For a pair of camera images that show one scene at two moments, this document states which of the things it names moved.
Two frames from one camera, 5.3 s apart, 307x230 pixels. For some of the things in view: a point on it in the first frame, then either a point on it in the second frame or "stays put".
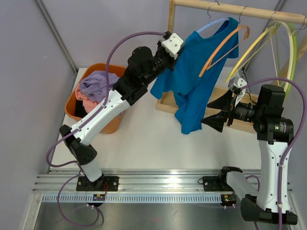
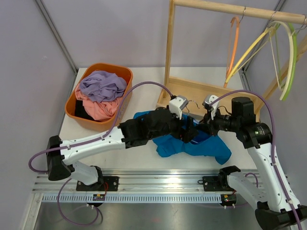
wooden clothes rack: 167,102 stays put
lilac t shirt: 95,85 stays put
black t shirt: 80,110 stays put
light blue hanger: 208,12 -> 184,118
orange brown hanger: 206,66 -> 236,19
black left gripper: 172,61 -> 189,132
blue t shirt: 191,93 -> 204,143
